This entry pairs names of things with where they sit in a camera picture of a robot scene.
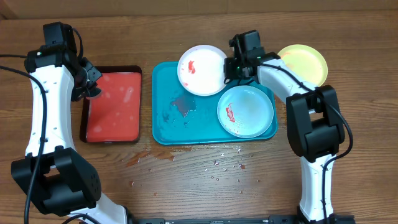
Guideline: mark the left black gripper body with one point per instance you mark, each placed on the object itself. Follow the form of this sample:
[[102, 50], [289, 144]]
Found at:
[[90, 76]]

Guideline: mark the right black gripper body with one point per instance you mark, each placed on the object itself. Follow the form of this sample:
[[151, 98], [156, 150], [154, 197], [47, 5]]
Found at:
[[234, 73]]

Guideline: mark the white plate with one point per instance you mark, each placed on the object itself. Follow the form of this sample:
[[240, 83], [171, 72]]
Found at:
[[200, 70]]

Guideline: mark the light blue plate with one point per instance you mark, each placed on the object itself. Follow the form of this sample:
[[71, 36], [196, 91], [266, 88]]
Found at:
[[245, 112]]

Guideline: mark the green rimmed plate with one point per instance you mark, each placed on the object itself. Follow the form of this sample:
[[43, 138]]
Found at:
[[306, 62]]

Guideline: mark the dark green sponge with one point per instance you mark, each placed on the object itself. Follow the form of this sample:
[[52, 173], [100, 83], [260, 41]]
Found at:
[[94, 92]]

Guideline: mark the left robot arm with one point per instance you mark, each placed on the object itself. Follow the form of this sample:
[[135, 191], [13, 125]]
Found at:
[[54, 177]]

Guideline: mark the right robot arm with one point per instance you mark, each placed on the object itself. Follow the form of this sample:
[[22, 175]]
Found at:
[[315, 125]]

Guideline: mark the dark red water tray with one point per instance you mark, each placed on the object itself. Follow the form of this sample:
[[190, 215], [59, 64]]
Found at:
[[113, 116]]

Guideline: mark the teal plastic tray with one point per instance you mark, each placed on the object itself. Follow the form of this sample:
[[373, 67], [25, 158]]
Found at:
[[180, 117]]

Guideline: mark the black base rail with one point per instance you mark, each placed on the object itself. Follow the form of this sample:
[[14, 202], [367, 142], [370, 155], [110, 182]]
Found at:
[[273, 219]]

